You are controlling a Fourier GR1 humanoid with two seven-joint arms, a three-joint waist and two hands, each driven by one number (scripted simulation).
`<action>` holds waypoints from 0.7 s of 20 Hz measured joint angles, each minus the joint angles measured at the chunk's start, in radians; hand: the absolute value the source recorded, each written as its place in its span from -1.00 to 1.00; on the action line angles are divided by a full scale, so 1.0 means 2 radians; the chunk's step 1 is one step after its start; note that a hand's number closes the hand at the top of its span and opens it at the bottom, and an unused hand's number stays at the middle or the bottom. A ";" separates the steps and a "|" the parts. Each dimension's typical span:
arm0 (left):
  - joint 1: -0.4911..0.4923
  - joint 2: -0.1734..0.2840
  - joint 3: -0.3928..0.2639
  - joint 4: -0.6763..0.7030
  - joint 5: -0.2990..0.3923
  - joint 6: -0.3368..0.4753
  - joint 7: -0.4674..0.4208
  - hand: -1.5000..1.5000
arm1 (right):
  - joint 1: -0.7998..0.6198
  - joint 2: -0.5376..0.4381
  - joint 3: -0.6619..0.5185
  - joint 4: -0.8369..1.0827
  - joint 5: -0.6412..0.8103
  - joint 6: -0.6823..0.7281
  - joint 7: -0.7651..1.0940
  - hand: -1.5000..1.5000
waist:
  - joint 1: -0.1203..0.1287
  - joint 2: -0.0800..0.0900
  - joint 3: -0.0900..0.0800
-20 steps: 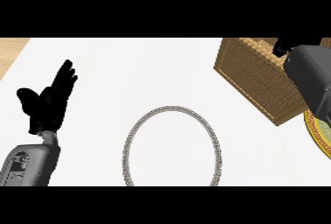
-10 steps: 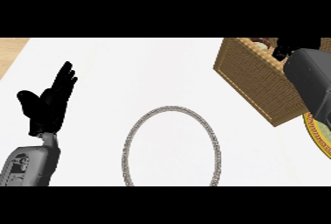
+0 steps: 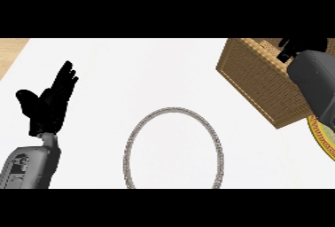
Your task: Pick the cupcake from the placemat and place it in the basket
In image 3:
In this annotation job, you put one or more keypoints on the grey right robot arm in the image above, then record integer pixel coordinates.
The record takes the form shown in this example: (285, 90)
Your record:
(316, 85)

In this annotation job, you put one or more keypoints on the brown wicker basket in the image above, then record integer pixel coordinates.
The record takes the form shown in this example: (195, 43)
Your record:
(261, 79)

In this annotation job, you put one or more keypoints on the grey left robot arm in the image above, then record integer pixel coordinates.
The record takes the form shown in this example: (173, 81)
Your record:
(30, 165)

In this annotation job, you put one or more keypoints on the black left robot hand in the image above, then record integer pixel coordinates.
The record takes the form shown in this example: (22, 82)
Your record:
(47, 106)

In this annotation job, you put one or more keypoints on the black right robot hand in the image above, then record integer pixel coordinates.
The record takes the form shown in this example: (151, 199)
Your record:
(301, 45)

